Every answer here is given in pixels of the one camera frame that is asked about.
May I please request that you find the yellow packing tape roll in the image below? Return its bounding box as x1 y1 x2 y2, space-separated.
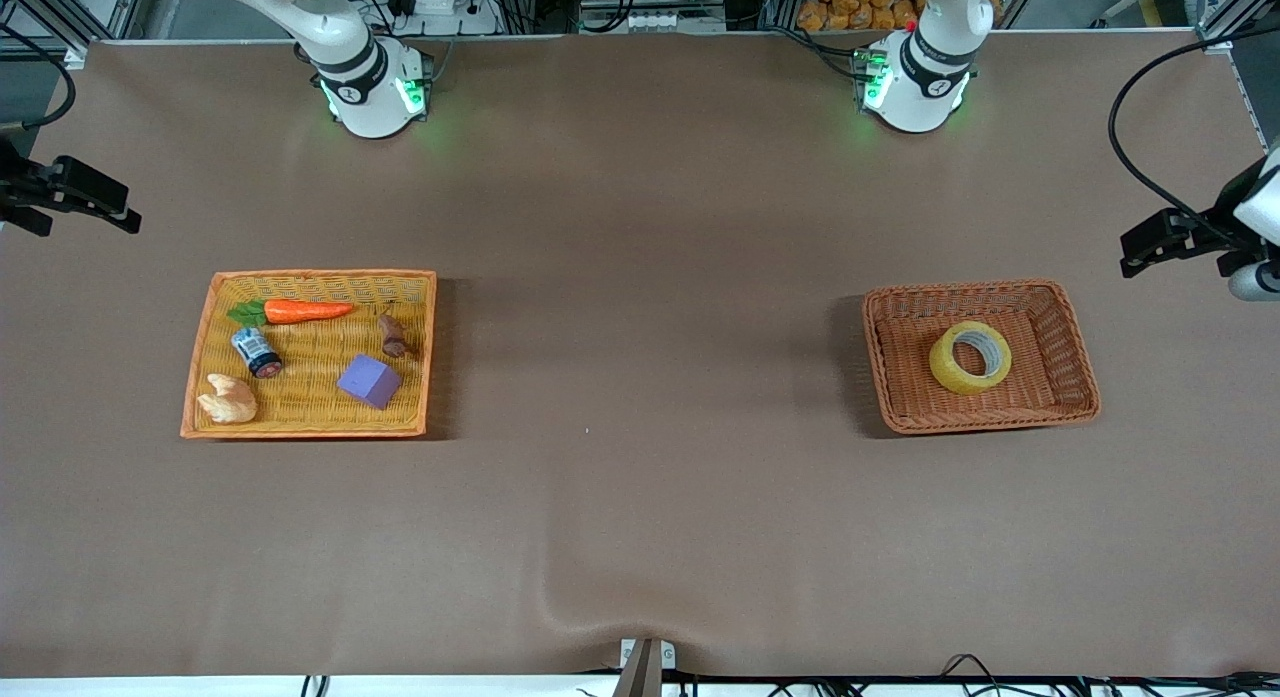
929 320 1014 396

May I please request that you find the brown wicker basket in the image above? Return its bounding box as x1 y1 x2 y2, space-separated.
862 280 1101 436

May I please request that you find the small blue labelled can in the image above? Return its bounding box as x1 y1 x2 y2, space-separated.
231 326 284 380

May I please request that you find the orange toy carrot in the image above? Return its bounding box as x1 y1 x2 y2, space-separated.
227 298 355 328

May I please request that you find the tan toy croissant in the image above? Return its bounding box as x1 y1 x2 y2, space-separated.
197 373 259 425

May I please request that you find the yellow woven tray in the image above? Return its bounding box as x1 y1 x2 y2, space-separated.
180 269 438 440

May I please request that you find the purple foam cube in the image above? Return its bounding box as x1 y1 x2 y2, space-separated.
336 355 399 411

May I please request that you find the bag of orange buns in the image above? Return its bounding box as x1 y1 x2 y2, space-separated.
797 0 1003 33

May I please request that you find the white power strip with plugs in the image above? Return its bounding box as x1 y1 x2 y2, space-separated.
385 0 501 35

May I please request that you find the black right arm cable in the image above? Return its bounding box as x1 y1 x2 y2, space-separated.
0 25 77 131

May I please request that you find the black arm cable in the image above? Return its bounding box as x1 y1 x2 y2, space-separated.
0 25 77 131
1107 32 1280 233

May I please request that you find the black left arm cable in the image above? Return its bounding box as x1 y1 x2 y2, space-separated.
1107 32 1280 233

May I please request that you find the metal table edge bracket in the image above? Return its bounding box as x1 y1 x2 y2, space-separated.
612 637 677 697

